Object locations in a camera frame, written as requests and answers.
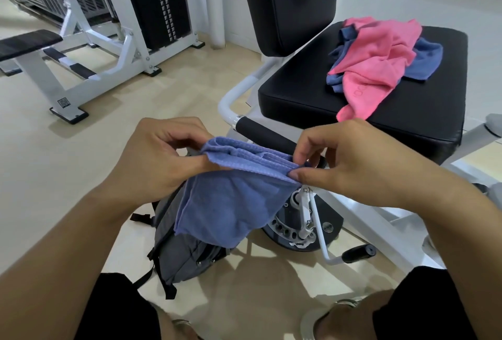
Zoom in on white vertical pipe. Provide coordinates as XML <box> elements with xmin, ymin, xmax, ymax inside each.
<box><xmin>203</xmin><ymin>0</ymin><xmax>226</xmax><ymax>48</ymax></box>

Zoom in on white weight machine frame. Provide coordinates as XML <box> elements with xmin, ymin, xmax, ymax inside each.
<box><xmin>15</xmin><ymin>0</ymin><xmax>206</xmax><ymax>125</ymax></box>

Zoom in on person's white right shoe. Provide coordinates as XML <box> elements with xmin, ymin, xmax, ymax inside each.
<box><xmin>300</xmin><ymin>298</ymin><xmax>361</xmax><ymax>340</ymax></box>

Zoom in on pink towel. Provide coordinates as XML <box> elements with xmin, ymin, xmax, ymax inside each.
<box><xmin>327</xmin><ymin>17</ymin><xmax>423</xmax><ymax>122</ymax></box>

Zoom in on black backrest pad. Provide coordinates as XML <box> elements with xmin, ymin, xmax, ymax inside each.
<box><xmin>237</xmin><ymin>0</ymin><xmax>338</xmax><ymax>57</ymax></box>

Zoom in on black weight stack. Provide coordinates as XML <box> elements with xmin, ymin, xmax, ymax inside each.
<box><xmin>122</xmin><ymin>0</ymin><xmax>192</xmax><ymax>53</ymax></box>

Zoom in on white lever with black grip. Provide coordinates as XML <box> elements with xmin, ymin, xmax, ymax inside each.
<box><xmin>300</xmin><ymin>188</ymin><xmax>377</xmax><ymax>266</ymax></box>

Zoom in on grey backpack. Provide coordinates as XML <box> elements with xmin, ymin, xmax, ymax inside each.
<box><xmin>130</xmin><ymin>185</ymin><xmax>232</xmax><ymax>300</ymax></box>

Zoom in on black bench pad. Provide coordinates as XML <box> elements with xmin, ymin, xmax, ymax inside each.
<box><xmin>0</xmin><ymin>30</ymin><xmax>63</xmax><ymax>63</ymax></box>

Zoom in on person's black shorts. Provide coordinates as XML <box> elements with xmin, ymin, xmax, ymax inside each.
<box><xmin>74</xmin><ymin>266</ymin><xmax>477</xmax><ymax>340</ymax></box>

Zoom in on person's white left shoe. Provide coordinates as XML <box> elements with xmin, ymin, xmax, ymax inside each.
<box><xmin>170</xmin><ymin>318</ymin><xmax>197</xmax><ymax>340</ymax></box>

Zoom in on black handle grip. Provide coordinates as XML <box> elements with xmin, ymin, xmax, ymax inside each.
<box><xmin>236</xmin><ymin>116</ymin><xmax>326</xmax><ymax>168</ymax></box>

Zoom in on blue towel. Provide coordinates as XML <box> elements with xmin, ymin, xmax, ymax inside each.
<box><xmin>326</xmin><ymin>25</ymin><xmax>444</xmax><ymax>93</ymax></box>
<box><xmin>174</xmin><ymin>136</ymin><xmax>311</xmax><ymax>249</ymax></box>

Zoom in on person's white shoe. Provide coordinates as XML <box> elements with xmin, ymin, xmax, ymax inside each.
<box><xmin>170</xmin><ymin>318</ymin><xmax>197</xmax><ymax>340</ymax></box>
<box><xmin>300</xmin><ymin>298</ymin><xmax>361</xmax><ymax>340</ymax></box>

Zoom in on person's left hand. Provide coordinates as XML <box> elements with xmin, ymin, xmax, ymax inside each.
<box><xmin>100</xmin><ymin>117</ymin><xmax>220</xmax><ymax>207</ymax></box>

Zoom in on black seat pad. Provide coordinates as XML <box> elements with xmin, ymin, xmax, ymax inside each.
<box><xmin>257</xmin><ymin>21</ymin><xmax>470</xmax><ymax>164</ymax></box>

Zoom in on person's right hand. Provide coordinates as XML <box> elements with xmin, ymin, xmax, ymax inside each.
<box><xmin>288</xmin><ymin>118</ymin><xmax>463</xmax><ymax>211</ymax></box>

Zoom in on person's left forearm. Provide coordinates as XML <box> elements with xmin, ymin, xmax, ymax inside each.
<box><xmin>0</xmin><ymin>186</ymin><xmax>134</xmax><ymax>340</ymax></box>

